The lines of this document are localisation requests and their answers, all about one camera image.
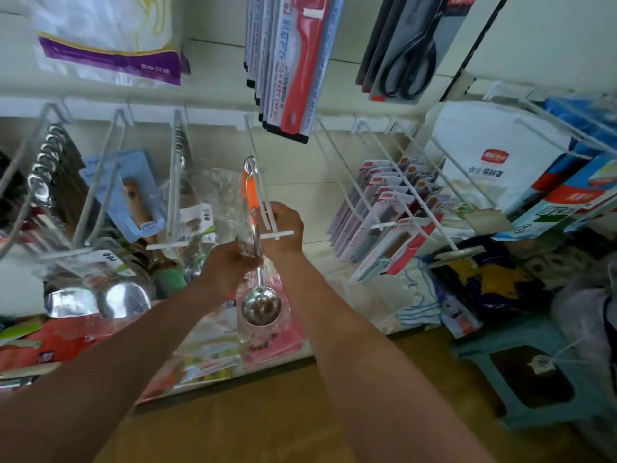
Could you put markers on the person's left hand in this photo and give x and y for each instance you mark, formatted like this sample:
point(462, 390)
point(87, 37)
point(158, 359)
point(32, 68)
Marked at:
point(229, 270)

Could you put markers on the person's right hand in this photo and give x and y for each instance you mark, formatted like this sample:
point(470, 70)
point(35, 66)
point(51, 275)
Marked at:
point(281, 236)

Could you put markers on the blue card utensil packet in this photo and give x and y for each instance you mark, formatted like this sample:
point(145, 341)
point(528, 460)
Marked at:
point(121, 193)

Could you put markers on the person's right forearm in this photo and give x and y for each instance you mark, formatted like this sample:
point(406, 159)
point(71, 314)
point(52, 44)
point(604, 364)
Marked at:
point(376, 371)

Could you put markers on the person's left forearm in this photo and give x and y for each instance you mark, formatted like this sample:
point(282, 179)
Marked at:
point(106, 381)

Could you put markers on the hanging steel ladle packets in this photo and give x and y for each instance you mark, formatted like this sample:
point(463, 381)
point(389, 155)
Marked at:
point(202, 202)

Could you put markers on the yellow white printed packet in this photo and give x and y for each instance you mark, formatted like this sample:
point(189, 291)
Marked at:
point(207, 352)

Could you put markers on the pink printed packets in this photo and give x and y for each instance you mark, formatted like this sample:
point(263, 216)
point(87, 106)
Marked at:
point(289, 332)

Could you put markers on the row of scissors packets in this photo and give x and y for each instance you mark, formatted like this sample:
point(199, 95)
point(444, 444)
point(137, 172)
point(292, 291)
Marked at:
point(386, 217)

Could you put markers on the blue white cloth packet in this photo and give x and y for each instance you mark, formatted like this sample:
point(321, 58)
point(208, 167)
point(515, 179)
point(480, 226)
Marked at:
point(424, 299)

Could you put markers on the row of hanging flat packets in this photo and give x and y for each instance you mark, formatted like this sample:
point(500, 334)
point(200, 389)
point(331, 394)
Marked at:
point(289, 58)

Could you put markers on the yellow purple packet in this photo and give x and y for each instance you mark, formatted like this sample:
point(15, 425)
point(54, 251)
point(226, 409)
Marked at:
point(482, 279)

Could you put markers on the white bag red label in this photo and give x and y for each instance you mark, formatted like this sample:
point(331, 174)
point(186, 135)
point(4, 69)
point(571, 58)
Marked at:
point(492, 154)

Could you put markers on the black scissors grey card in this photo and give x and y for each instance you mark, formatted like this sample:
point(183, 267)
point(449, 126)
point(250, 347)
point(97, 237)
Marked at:
point(414, 48)

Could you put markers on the white purple bag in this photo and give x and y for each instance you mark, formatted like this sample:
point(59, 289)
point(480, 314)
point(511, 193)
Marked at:
point(106, 33)

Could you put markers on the teal plastic stool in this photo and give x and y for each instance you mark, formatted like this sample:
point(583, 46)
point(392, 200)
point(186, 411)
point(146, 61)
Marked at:
point(521, 381)

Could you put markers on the blue red printed box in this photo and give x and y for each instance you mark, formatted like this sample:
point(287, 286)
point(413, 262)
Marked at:
point(569, 197)

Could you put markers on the translucent white plastic bag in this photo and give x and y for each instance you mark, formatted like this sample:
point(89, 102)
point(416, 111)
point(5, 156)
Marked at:
point(588, 342)

